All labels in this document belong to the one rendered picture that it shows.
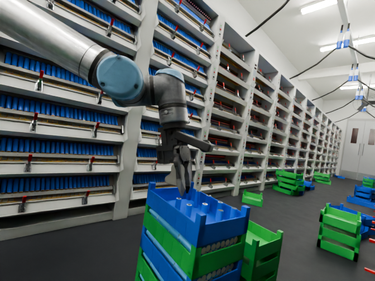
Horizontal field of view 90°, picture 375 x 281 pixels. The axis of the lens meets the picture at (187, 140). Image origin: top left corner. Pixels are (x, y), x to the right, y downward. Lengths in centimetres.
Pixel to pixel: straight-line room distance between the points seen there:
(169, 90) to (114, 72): 19
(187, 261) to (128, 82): 45
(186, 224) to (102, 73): 41
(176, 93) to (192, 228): 37
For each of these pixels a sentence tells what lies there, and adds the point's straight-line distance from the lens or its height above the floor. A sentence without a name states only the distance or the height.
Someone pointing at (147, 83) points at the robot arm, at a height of 72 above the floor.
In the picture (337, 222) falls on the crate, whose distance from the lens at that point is 160.
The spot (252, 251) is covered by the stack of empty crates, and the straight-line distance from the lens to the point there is 86.
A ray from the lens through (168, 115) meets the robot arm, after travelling 56.
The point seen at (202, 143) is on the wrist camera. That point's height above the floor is 57.
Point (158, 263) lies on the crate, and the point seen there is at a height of 18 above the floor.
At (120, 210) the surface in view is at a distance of 136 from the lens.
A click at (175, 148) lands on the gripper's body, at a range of 55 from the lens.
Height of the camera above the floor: 58
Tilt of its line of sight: 1 degrees down
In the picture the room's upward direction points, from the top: 8 degrees clockwise
